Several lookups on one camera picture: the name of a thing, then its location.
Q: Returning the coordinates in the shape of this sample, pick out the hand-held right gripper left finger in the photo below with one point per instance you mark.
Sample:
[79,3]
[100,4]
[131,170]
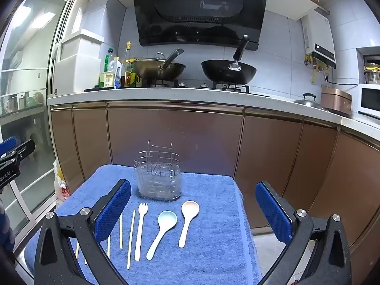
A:
[114,210]

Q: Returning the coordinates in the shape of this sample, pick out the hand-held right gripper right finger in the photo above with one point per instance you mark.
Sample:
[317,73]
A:
[273,213]

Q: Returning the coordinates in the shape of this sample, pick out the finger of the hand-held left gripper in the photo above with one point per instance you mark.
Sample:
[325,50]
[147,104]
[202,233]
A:
[22,153]
[7,145]

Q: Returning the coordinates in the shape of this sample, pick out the white plastic fork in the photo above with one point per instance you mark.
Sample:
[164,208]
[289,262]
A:
[139,234]

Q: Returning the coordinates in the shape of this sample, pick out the blue spoon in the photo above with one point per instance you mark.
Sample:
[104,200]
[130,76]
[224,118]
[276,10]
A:
[166,221]

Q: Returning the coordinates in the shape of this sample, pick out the pink spoon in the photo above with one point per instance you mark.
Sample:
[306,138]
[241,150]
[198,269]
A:
[190,209]

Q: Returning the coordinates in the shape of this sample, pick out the person's left forearm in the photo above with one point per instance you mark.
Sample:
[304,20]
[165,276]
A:
[3,222]

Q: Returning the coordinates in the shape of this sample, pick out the plastic bag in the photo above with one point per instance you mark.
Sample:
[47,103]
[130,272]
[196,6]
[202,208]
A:
[61,184]

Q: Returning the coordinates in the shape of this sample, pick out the blue towel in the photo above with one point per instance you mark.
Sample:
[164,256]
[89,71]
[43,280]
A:
[207,228]

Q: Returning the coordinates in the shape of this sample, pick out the sliding glass door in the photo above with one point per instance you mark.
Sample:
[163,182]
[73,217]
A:
[32,65]

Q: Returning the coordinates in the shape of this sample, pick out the kitchen counter with brown cabinets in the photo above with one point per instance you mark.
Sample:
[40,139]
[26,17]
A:
[193,136]

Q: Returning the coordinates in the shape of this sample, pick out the steel pot lid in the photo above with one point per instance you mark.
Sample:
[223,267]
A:
[308,102]

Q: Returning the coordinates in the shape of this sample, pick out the clear cooking oil bottle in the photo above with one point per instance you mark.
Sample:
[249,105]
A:
[114,74]

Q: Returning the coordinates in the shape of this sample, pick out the green bottle with purple cap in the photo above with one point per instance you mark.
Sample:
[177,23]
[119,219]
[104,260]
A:
[107,62]

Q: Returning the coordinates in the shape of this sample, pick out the copper rice cooker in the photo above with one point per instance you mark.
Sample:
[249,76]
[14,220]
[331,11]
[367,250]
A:
[337,101]

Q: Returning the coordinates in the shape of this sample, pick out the small green bottle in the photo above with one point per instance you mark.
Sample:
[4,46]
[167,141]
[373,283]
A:
[137,78]

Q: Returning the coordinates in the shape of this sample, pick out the tall bottle with yellow cap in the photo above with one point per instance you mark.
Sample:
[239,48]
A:
[128,53]

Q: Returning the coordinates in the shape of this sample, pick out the black gas stove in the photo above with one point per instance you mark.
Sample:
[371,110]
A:
[190,85]

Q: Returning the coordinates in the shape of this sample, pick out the golden wok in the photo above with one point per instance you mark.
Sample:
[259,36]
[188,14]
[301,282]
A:
[154,69]

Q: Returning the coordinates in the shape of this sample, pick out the black wok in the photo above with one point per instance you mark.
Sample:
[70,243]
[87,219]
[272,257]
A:
[228,72]

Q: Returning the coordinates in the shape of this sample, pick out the white microwave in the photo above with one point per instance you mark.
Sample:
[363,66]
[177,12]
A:
[369,99]

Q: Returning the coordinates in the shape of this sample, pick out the yellow gas valves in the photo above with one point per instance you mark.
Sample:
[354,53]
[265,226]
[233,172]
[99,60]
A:
[316,63]

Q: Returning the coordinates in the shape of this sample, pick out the glass wok lid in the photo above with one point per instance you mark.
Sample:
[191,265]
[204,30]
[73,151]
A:
[151,58]

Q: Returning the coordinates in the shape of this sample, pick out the white water heater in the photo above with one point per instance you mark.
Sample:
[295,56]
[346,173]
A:
[319,41]

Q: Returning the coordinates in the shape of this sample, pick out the black range hood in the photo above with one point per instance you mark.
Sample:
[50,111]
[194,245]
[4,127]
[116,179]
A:
[199,14]

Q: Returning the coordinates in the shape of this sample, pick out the white boxed duct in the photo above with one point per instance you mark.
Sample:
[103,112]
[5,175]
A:
[89,53]

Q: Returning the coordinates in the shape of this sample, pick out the wall shelf with blender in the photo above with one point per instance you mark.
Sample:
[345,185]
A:
[371,65]

